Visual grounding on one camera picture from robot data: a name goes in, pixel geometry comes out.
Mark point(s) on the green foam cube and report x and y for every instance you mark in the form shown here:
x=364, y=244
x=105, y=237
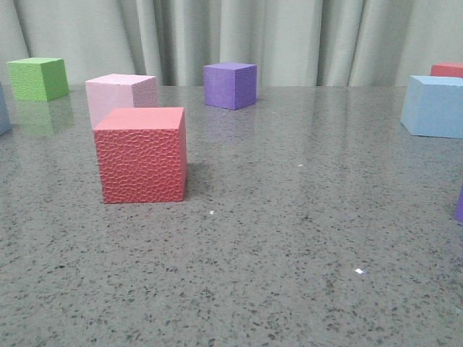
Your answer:
x=38, y=79

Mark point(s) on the pink foam cube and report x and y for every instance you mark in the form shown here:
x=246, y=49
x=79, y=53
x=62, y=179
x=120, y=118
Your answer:
x=119, y=91

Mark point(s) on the grey curtain backdrop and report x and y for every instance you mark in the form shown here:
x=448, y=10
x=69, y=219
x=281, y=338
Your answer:
x=293, y=43

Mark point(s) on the red textured foam cube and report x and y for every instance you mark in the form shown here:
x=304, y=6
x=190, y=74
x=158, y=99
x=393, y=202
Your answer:
x=142, y=155

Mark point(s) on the purple foam cube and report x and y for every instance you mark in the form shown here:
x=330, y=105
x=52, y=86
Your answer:
x=230, y=85

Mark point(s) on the purple cube at right edge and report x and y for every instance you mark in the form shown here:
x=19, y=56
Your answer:
x=458, y=213

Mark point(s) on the light blue foam cube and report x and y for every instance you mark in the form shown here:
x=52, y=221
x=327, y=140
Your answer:
x=433, y=106
x=5, y=123

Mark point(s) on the red foam cube far right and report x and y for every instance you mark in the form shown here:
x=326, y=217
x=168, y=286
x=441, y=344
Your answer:
x=447, y=69

